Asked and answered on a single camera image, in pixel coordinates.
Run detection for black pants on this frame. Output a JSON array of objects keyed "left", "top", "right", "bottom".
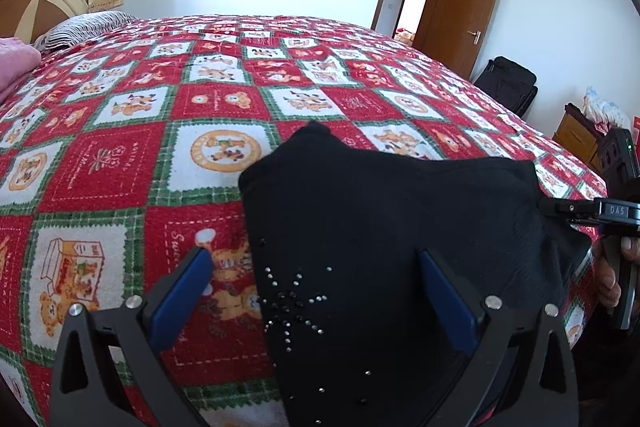
[{"left": 239, "top": 122, "right": 591, "bottom": 426}]

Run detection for right hand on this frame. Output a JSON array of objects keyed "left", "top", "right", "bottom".
[{"left": 592, "top": 237, "right": 640, "bottom": 309}]

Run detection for wooden cabinet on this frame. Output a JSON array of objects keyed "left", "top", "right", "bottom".
[{"left": 552, "top": 103, "right": 604, "bottom": 174}]

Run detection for black folding chair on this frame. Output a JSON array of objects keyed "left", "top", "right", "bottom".
[{"left": 474, "top": 56, "right": 538, "bottom": 117}]

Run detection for red patchwork bedspread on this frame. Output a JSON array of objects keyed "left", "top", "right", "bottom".
[{"left": 1, "top": 16, "right": 604, "bottom": 426}]

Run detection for pink folded blanket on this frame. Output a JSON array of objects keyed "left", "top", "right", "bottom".
[{"left": 0, "top": 37, "right": 41, "bottom": 102}]

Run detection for striped pillow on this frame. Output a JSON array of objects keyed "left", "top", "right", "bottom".
[{"left": 32, "top": 10, "right": 137, "bottom": 54}]

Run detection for cream wooden headboard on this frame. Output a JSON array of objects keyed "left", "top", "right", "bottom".
[{"left": 0, "top": 0, "right": 88, "bottom": 44}]

